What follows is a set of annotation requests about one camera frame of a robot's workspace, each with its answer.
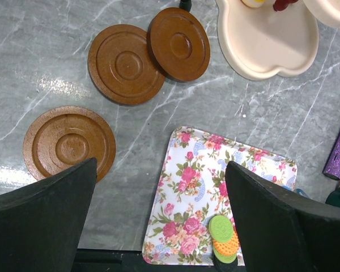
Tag cream three-tier cake stand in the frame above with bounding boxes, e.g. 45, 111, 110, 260
216, 1, 340, 80

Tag colourful macarons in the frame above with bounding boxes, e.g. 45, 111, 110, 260
209, 215, 240, 271

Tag black perforated music stand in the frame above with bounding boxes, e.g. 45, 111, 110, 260
178, 0, 192, 12

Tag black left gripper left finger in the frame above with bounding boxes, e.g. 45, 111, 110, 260
0, 158, 97, 271

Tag floral serving tray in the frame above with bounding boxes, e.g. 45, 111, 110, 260
142, 126, 298, 266

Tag brown wooden saucer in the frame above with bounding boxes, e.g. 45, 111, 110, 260
23, 105, 116, 181
147, 7, 211, 82
88, 24, 165, 105

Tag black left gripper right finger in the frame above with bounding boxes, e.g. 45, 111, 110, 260
225, 161, 340, 271

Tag blue glazed donut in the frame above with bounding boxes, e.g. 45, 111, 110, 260
283, 186, 309, 198

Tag yellow glazed donut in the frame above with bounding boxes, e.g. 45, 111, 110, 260
242, 0, 265, 9

